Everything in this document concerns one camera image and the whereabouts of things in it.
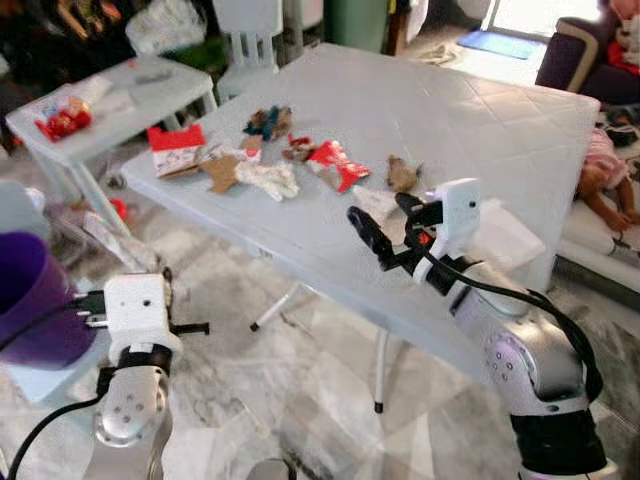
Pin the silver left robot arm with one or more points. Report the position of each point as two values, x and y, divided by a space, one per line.
130 412

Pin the purple rubbish bin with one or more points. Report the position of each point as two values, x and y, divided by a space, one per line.
35 300

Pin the white stand under bin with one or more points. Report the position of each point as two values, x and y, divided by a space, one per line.
55 380

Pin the brown crumpled paper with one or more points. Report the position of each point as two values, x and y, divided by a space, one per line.
403 174

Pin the clear plastic wrapper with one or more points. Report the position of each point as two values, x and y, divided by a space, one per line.
375 203

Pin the clear crumpled plastic bag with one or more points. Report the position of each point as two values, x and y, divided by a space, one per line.
115 240

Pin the large white plastic table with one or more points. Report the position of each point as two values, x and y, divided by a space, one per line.
430 130

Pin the red snack wrapper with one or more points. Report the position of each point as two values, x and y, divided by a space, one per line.
338 165

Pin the white plastic container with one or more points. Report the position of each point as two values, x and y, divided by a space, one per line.
512 235

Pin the small red object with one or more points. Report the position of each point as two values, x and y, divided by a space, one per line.
118 208

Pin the small red brown wrapper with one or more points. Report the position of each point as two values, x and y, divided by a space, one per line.
298 149

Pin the white crumpled paper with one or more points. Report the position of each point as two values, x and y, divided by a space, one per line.
270 180

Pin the red and white carton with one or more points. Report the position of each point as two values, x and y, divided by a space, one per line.
177 150

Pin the beige cloth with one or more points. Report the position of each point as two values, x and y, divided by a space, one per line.
437 54

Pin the dark blue crumpled wrapper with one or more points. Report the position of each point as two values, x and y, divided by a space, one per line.
268 122

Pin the grey robot foot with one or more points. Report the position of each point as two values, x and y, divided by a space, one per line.
270 470

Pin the white mattress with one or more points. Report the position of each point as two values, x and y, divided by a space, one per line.
590 245

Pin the blue floor mat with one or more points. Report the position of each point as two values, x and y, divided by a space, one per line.
498 44

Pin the small white plastic table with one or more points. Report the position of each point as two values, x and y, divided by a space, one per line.
150 100

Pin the green cabinet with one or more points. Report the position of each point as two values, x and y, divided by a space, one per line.
355 22

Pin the red snacks in clear bag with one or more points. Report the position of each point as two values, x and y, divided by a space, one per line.
63 120

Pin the lying child in pink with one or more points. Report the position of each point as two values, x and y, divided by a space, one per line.
603 160

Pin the small grey flat object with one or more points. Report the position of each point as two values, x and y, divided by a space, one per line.
153 75

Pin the purple armchair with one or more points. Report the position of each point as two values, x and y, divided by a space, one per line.
575 65

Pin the white plastic chair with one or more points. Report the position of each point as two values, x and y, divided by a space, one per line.
248 35

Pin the white patterned plastic bag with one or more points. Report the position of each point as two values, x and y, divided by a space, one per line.
165 25

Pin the seated person in red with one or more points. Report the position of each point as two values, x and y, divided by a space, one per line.
625 45

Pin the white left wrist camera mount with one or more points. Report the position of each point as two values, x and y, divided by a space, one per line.
135 305

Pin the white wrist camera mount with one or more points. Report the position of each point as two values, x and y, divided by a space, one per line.
135 305
460 225

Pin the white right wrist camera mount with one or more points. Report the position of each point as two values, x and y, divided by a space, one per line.
460 225

